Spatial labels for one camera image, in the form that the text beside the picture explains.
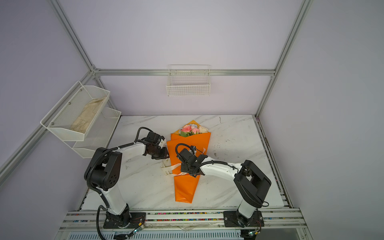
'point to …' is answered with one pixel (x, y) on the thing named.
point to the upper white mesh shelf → (72, 118)
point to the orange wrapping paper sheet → (185, 184)
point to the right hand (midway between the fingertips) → (183, 167)
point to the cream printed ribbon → (167, 165)
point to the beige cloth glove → (82, 122)
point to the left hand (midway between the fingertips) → (167, 157)
